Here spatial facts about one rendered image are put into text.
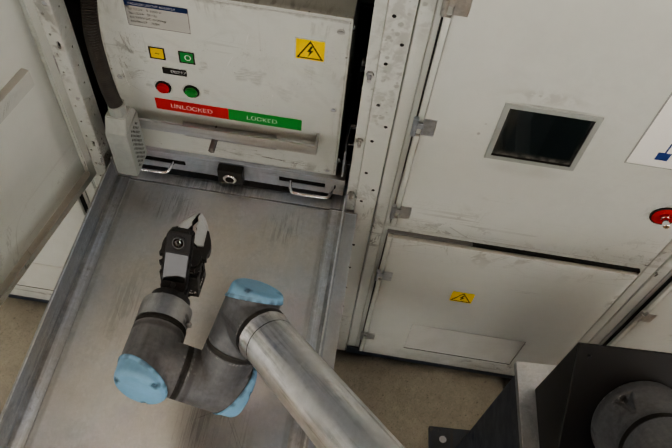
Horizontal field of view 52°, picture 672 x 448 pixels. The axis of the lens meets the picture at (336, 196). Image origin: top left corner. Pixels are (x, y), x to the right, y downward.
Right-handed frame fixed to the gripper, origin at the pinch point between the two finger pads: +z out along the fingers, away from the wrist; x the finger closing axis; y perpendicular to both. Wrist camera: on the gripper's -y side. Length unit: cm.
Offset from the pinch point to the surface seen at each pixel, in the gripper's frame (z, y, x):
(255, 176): 27.4, 13.9, 5.7
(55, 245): 30, 56, -53
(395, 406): 23, 105, 54
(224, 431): -29.3, 27.9, 11.8
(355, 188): 23.8, 9.2, 29.6
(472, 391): 33, 103, 79
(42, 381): -25.7, 26.9, -25.7
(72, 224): 27, 42, -44
